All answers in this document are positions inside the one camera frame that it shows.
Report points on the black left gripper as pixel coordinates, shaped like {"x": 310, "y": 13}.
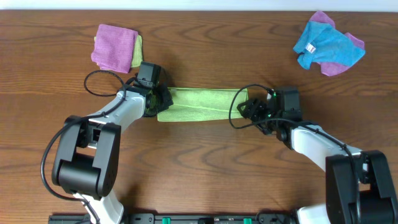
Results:
{"x": 163, "y": 99}

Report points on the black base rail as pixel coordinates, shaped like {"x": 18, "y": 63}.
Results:
{"x": 262, "y": 218}

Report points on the crumpled purple cloth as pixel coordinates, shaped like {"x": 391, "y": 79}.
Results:
{"x": 331, "y": 68}

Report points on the folded light green cloth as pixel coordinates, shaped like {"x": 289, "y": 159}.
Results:
{"x": 137, "y": 51}

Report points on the yellow-green cloth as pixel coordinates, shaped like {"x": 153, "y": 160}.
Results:
{"x": 203, "y": 104}

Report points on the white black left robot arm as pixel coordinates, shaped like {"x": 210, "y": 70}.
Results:
{"x": 87, "y": 158}

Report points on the folded purple cloth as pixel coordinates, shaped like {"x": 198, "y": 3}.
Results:
{"x": 113, "y": 31}

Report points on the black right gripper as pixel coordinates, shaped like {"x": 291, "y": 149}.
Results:
{"x": 260, "y": 105}

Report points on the blue cloth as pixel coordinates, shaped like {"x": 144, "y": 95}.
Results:
{"x": 322, "y": 43}

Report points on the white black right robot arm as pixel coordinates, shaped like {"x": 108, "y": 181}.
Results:
{"x": 359, "y": 185}

